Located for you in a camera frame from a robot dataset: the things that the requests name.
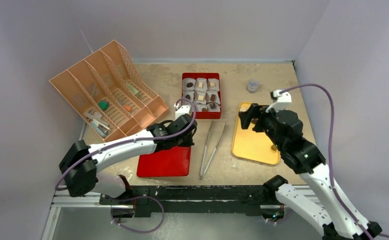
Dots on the green block in organizer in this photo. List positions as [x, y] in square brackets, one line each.
[103, 105]

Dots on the red chocolate box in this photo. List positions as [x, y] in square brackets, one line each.
[204, 90]

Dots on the orange block in organizer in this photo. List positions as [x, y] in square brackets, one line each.
[128, 108]

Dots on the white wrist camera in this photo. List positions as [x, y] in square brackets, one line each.
[182, 109]
[280, 101]

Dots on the peach plastic file organizer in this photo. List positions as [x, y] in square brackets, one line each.
[102, 76]

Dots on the light green eraser box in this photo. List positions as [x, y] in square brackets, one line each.
[133, 89]

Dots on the red box lid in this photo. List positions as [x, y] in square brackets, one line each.
[174, 162]

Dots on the small clear plastic cup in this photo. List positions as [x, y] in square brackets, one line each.
[252, 85]

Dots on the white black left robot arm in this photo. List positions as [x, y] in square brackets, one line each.
[81, 165]

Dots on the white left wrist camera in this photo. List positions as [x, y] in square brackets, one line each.
[182, 109]

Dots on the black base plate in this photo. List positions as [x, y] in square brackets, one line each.
[251, 200]

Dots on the metal slotted tongs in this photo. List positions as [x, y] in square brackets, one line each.
[214, 137]

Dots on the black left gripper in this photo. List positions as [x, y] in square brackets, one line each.
[188, 142]

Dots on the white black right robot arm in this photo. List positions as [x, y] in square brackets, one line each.
[335, 218]

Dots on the brown rectangular chocolate bar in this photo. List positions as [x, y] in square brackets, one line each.
[212, 97]

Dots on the yellow plastic tray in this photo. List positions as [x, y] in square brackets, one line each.
[253, 146]

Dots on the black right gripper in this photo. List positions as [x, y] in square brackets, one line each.
[253, 115]

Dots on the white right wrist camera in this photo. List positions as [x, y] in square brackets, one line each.
[280, 101]

